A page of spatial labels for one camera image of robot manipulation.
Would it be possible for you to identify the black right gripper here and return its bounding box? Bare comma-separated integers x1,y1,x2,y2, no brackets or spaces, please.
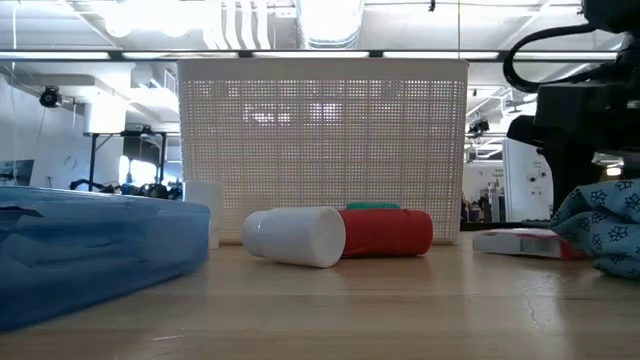
505,79,640,215

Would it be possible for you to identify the red and white carton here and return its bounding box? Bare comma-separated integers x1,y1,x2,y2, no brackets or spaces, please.
471,228,589,262

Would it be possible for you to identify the red oblong case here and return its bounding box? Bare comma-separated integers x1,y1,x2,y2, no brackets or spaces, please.
338,208,435,259

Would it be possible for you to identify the green plastic box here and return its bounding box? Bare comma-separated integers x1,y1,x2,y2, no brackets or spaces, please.
344,201,402,212

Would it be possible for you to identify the short white pill bottle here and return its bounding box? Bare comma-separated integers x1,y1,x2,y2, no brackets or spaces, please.
241,206,347,270

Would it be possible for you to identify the plain white pill bottle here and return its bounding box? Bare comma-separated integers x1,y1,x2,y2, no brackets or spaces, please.
183,180,225,251

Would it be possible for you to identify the white perforated plastic basket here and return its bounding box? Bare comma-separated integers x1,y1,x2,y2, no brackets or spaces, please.
176,57,470,246

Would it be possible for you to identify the white background cabinet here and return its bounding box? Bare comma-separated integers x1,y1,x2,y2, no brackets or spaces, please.
501,138,555,224

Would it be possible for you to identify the blue patterned cloth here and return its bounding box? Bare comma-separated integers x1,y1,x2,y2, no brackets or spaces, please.
549,178,640,281

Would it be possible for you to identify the black-legged background table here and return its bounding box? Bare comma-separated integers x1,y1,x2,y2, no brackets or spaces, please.
81,129,169,194

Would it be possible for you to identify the blue first aid kit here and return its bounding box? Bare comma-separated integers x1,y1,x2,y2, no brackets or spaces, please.
0,185,212,333

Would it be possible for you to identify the black metal table frame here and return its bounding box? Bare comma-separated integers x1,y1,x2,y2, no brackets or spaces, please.
459,220,554,232

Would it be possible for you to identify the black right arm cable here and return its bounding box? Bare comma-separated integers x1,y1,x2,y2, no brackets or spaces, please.
501,21,619,95

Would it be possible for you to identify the ceiling security camera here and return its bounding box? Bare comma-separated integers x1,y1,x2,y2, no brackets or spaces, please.
39,85,64,110

